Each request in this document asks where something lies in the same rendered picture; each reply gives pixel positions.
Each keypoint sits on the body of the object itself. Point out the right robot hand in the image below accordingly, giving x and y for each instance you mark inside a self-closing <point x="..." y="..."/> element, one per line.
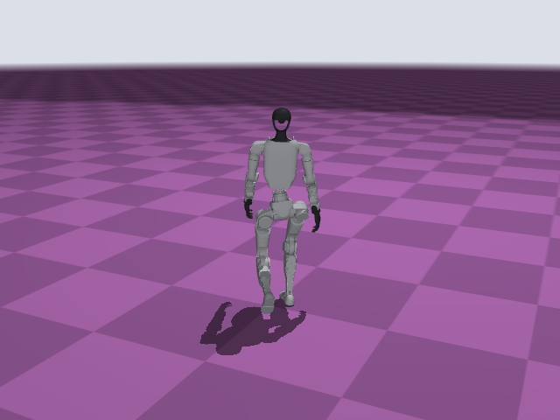
<point x="316" y="211"/>

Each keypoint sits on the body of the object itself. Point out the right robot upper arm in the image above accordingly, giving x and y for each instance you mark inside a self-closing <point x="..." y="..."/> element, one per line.
<point x="305" y="150"/>

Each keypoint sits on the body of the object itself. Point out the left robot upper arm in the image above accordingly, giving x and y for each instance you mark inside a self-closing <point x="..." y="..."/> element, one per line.
<point x="253" y="160"/>

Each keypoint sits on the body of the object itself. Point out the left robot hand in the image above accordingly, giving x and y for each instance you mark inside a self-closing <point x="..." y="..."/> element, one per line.
<point x="246" y="205"/>

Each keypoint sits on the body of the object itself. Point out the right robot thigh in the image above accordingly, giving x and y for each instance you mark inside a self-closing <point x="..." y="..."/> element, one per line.
<point x="301" y="213"/>

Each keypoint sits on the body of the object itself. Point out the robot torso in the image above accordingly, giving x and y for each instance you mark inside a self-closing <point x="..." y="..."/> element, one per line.
<point x="279" y="169"/>

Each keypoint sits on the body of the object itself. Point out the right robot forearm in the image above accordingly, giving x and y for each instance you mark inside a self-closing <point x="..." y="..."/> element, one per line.
<point x="313" y="194"/>

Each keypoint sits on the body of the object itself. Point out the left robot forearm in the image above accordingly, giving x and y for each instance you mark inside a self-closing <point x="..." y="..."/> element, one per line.
<point x="249" y="189"/>

